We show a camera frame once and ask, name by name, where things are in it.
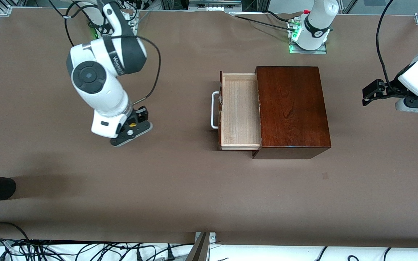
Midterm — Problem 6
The light wood drawer white handle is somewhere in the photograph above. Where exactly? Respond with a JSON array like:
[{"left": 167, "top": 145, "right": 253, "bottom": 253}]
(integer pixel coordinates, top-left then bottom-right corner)
[{"left": 211, "top": 71, "right": 262, "bottom": 151}]

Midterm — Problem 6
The brown table cover mat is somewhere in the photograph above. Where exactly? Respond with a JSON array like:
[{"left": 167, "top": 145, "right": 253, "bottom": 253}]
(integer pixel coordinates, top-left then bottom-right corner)
[{"left": 0, "top": 7, "right": 418, "bottom": 250}]

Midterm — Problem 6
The dark brown wooden cabinet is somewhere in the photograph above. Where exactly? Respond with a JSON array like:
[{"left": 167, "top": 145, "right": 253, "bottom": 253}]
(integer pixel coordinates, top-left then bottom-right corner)
[{"left": 251, "top": 66, "right": 332, "bottom": 160}]

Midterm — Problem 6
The dark metal beam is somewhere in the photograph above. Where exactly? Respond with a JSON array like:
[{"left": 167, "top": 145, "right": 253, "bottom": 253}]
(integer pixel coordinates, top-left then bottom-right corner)
[{"left": 185, "top": 232, "right": 210, "bottom": 261}]

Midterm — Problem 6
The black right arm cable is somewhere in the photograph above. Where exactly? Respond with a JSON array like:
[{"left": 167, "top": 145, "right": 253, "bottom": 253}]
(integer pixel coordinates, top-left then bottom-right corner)
[{"left": 64, "top": 0, "right": 161, "bottom": 106}]

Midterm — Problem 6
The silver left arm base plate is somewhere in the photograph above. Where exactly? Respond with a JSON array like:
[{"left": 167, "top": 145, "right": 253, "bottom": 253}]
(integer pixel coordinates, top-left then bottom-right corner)
[{"left": 289, "top": 20, "right": 328, "bottom": 55}]

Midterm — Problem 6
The black cable on table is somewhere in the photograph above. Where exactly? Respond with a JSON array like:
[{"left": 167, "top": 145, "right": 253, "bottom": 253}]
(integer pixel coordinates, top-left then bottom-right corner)
[
  {"left": 231, "top": 14, "right": 293, "bottom": 30},
  {"left": 265, "top": 10, "right": 295, "bottom": 23}
]

